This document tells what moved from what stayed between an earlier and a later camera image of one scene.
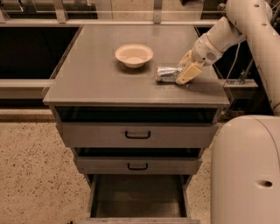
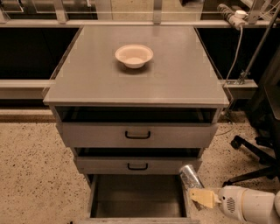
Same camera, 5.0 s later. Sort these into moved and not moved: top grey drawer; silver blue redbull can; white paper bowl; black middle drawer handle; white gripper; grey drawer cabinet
Moved: silver blue redbull can; white gripper
Not moved: white paper bowl; grey drawer cabinet; top grey drawer; black middle drawer handle
